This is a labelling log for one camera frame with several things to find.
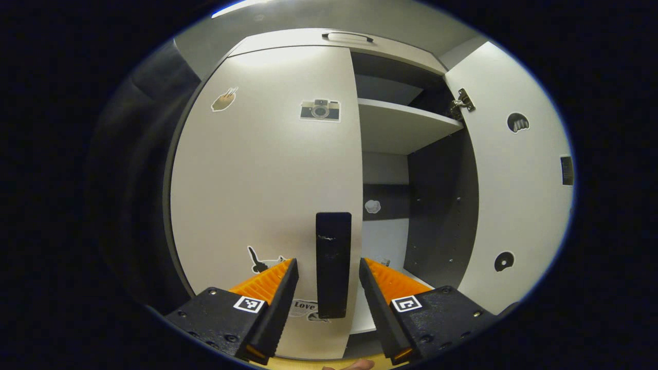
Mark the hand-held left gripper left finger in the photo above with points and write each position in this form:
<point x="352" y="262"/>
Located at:
<point x="277" y="313"/>

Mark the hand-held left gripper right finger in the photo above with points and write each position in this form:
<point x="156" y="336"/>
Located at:
<point x="380" y="313"/>

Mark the white double-door shoe cabinet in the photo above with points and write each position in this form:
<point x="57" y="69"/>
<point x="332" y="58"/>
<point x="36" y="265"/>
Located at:
<point x="442" y="221"/>

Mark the white door with camera sticker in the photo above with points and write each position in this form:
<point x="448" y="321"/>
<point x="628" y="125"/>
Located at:
<point x="257" y="180"/>

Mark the white door with headphone sticker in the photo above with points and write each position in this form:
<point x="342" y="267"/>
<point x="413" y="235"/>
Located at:
<point x="514" y="205"/>

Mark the metal door hinge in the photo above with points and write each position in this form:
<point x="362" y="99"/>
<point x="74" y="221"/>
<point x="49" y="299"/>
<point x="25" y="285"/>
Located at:
<point x="461" y="104"/>

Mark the white cabinet drawer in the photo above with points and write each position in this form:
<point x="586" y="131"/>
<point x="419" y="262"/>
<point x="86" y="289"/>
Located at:
<point x="288" y="41"/>

